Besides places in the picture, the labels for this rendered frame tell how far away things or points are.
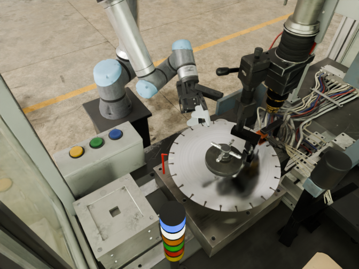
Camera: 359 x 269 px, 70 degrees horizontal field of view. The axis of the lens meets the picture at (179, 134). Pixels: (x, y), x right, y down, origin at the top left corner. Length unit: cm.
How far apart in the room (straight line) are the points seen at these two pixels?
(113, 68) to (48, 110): 157
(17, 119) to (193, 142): 48
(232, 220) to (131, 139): 42
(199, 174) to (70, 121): 182
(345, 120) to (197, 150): 80
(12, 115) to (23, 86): 244
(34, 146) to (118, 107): 59
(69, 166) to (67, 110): 168
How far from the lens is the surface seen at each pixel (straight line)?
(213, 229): 78
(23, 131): 63
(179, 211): 45
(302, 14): 63
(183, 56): 98
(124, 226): 74
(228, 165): 76
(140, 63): 94
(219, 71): 63
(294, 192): 94
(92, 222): 76
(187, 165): 76
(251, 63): 61
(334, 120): 136
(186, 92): 94
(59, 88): 283
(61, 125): 242
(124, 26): 92
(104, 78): 110
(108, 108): 119
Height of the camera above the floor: 157
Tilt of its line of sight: 48 degrees down
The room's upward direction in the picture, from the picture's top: straight up
